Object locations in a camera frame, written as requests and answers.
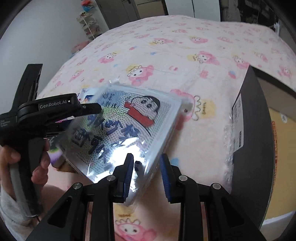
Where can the grey sleeve forearm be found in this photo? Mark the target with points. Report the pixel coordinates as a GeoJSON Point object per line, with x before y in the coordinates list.
{"type": "Point", "coordinates": [19, 226]}

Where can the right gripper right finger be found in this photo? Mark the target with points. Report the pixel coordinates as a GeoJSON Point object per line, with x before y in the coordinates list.
{"type": "Point", "coordinates": [184, 190]}

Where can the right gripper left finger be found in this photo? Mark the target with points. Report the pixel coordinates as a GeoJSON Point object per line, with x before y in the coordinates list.
{"type": "Point", "coordinates": [109, 190]}

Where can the cartoon pegboard toy package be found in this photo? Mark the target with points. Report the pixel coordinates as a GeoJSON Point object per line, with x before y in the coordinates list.
{"type": "Point", "coordinates": [133, 120]}

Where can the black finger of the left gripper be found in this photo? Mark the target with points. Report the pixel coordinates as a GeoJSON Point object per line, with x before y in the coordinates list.
{"type": "Point", "coordinates": [90, 108]}

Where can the black storage box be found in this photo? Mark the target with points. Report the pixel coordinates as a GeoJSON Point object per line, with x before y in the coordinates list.
{"type": "Point", "coordinates": [263, 179]}

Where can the person's left hand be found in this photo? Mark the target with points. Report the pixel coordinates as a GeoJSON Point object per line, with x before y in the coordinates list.
{"type": "Point", "coordinates": [9, 156]}

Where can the white shelf rack with toys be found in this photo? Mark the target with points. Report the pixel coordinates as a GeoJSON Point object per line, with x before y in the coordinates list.
{"type": "Point", "coordinates": [87, 20]}

